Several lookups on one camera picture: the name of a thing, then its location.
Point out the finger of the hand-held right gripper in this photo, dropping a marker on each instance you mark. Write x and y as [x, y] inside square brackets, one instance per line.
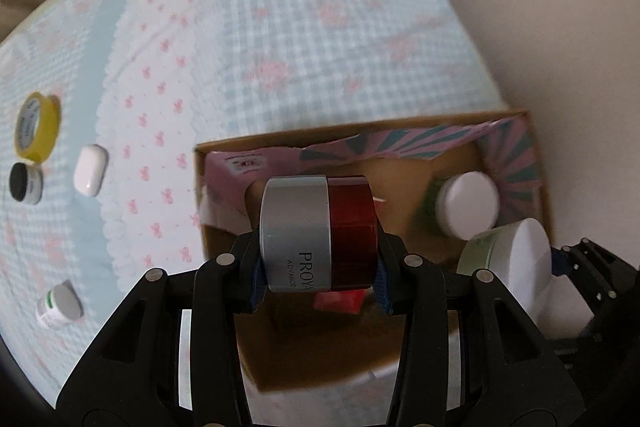
[597, 272]

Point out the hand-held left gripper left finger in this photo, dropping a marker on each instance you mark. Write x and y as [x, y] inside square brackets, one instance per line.
[253, 279]

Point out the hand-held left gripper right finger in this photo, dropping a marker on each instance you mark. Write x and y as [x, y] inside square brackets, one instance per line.
[383, 283]

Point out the red jar with silver lid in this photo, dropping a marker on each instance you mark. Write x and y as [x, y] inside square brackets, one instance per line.
[295, 227]

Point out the cardboard box with pink lining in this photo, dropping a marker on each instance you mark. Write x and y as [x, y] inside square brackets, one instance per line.
[300, 342]

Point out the large green jar white lid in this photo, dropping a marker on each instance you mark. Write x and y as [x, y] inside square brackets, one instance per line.
[520, 257]

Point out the red packet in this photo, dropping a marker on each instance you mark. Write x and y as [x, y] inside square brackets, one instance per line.
[340, 302]

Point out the small green jar white lid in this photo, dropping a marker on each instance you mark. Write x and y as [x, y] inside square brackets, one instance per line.
[467, 202]

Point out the small white jar green label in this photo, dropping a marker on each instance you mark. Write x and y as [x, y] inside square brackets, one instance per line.
[60, 304]

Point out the white earbuds case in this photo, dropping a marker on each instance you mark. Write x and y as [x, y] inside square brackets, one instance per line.
[91, 169]

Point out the cream cushion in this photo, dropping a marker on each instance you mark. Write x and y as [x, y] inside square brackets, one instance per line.
[550, 32]

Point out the small jar with black lid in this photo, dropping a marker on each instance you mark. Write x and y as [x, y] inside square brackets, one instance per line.
[25, 182]

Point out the blue checked printed blanket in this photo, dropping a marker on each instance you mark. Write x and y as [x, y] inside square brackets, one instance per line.
[300, 32]

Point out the yellow tape roll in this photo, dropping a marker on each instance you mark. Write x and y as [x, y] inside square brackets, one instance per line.
[42, 127]

